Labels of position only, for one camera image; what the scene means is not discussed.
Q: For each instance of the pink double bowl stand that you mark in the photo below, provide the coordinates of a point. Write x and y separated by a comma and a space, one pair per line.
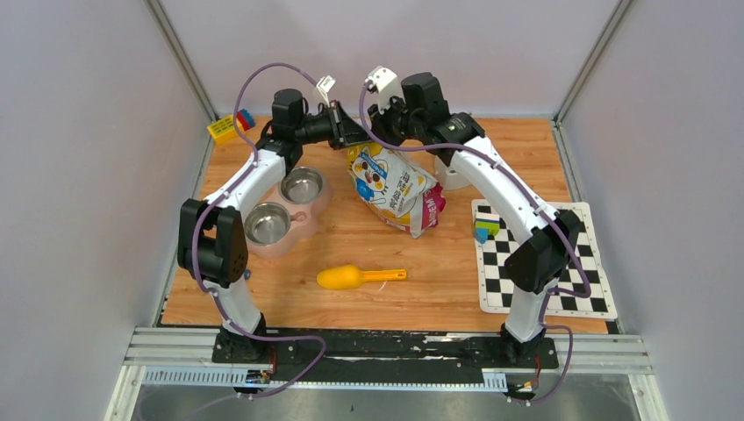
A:
291, 213

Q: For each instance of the steel bowl far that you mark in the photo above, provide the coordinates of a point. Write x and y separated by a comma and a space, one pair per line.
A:
301, 185

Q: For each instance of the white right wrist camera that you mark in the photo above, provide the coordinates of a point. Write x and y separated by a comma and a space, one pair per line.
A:
385, 83

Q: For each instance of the steel bowl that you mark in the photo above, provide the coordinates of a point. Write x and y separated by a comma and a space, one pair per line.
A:
267, 223
301, 185

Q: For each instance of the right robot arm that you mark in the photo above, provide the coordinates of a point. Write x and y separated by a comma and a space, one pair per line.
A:
415, 108

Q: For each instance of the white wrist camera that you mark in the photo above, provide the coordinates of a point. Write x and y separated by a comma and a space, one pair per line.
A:
385, 83
322, 90

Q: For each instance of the yellow food scoop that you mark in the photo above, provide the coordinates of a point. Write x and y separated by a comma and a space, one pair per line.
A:
352, 277

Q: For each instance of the white metronome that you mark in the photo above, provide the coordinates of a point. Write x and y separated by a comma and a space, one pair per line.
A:
448, 178

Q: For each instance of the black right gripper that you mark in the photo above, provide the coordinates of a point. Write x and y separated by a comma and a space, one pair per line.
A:
381, 122

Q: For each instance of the green white blue blocks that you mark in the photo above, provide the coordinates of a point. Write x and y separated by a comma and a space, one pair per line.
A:
486, 226

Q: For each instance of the steel bowl near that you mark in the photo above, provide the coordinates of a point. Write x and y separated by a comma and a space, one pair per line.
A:
267, 223

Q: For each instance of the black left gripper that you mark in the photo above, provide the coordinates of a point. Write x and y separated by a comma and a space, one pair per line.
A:
344, 131

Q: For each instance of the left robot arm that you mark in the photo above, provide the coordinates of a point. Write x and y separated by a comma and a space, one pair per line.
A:
212, 244

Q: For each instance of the yellow red blue block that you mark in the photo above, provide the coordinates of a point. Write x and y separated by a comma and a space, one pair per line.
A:
228, 127

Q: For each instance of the pet food bag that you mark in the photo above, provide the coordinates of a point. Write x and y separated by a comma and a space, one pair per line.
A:
396, 188

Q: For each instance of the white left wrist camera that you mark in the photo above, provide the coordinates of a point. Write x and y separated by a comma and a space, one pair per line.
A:
322, 90

